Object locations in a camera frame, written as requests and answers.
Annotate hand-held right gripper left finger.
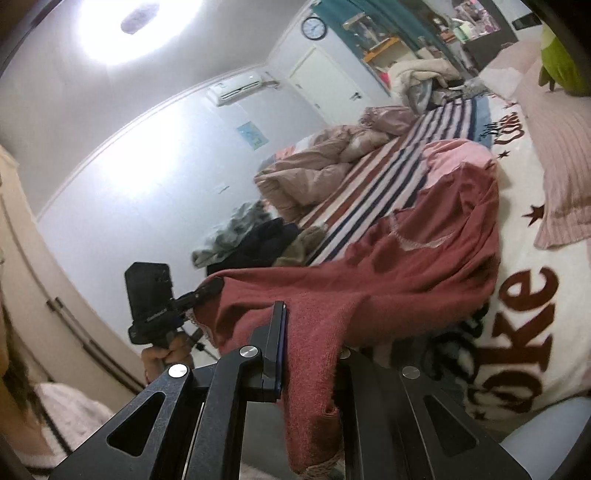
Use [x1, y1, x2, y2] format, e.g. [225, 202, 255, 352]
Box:
[48, 301, 291, 480]

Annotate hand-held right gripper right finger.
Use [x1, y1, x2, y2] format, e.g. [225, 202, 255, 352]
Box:
[335, 348, 532, 480]

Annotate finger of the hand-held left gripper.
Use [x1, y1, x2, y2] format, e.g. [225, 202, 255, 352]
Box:
[174, 277, 227, 315]

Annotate red knit sweater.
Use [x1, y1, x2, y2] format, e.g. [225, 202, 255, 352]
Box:
[191, 138, 502, 476]

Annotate dark clothes pile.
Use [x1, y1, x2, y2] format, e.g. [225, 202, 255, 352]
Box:
[207, 218, 301, 275]

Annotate person's left hand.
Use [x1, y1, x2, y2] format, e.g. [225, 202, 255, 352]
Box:
[140, 330, 195, 384]

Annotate grey fluffy cloth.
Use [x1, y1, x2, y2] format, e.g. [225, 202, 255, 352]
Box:
[191, 200, 273, 268]

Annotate brown furry cloth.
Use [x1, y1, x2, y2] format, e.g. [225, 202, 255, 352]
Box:
[272, 225, 329, 267]

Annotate beige wardrobe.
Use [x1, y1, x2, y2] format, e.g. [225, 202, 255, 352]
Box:
[0, 143, 148, 398]

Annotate pink quilt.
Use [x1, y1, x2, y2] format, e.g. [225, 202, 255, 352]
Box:
[253, 124, 402, 222]

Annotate person's fluffy white clothing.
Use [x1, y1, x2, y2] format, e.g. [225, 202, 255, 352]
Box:
[23, 381, 116, 467]

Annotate person's dark hair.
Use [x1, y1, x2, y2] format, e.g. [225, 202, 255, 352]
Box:
[0, 295, 47, 444]

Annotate pink striped pillow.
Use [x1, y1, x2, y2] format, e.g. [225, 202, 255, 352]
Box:
[270, 144, 319, 162]

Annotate light blue cloth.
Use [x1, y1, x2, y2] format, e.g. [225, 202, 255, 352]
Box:
[501, 406, 591, 480]

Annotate white air conditioner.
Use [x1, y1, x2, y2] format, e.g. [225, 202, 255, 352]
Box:
[206, 70, 263, 107]

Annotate striped printed blanket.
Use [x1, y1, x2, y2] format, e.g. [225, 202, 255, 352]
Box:
[295, 90, 591, 421]

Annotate white door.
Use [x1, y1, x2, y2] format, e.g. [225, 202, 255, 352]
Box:
[288, 46, 393, 123]

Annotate pink satin garment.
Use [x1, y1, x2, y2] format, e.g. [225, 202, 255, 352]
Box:
[359, 105, 420, 137]

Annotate round ceiling lamp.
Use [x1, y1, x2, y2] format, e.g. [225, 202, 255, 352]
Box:
[76, 0, 208, 65]

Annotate yellow shelf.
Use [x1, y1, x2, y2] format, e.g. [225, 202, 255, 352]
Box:
[362, 37, 400, 63]

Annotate clear display case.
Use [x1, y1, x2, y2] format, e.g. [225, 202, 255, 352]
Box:
[344, 14, 377, 49]

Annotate pink ribbed pillow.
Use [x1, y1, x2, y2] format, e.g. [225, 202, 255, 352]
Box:
[510, 55, 591, 250]

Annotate white duvet pile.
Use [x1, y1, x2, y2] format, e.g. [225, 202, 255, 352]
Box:
[390, 58, 462, 112]

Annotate teal curtain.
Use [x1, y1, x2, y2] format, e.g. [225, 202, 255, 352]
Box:
[309, 0, 458, 61]

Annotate green avocado plush toy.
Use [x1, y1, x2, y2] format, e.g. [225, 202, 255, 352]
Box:
[538, 21, 591, 97]

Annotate pink toy boxes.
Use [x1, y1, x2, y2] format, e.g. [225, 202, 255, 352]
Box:
[455, 0, 504, 33]

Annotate blue wall poster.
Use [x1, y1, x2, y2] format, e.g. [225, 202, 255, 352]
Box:
[236, 121, 269, 149]

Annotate round wall clock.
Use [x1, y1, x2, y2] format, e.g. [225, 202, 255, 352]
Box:
[301, 16, 328, 41]

